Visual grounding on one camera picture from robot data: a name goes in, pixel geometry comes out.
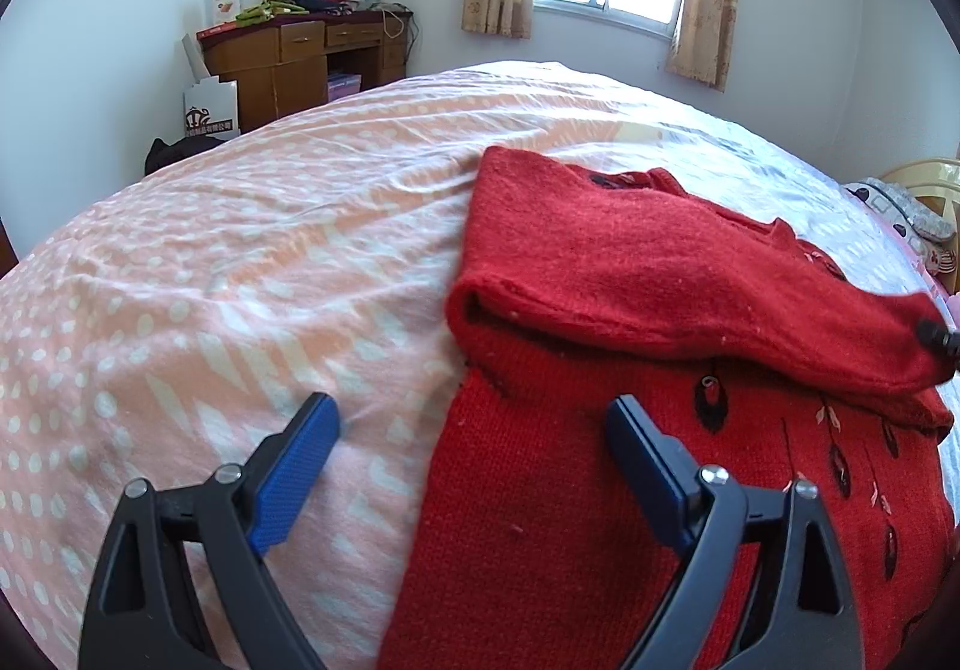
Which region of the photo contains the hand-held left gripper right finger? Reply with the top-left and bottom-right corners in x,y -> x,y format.
606,395 -> 863,670

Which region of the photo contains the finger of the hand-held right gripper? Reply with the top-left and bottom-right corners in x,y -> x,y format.
916,316 -> 960,357

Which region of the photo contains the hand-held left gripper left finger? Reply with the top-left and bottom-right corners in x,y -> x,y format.
77,392 -> 342,670

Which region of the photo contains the red knitted sweater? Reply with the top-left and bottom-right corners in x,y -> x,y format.
377,145 -> 957,670

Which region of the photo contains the pink cloth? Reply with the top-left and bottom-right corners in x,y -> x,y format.
930,250 -> 960,334

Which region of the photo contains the grey patterned pillow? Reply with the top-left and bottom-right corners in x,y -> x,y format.
840,177 -> 960,266

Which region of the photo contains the beige plastic chair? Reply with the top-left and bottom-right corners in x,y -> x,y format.
879,156 -> 960,225

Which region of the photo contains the dotted pink and blue bedsheet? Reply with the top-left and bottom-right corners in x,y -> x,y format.
0,59 -> 960,670

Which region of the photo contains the black bag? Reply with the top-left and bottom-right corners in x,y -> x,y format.
144,136 -> 226,176

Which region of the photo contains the white printed paper bag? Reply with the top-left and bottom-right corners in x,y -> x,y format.
182,77 -> 241,142

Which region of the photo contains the purple box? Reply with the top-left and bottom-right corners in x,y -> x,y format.
326,70 -> 363,105

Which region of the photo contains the white board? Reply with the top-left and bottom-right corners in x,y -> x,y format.
180,32 -> 212,83

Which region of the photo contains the wooden desk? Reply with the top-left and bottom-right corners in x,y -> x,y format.
196,10 -> 415,135

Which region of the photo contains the green bundle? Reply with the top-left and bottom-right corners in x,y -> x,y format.
235,0 -> 295,28

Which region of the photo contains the white cable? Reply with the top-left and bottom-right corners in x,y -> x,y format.
379,2 -> 413,43

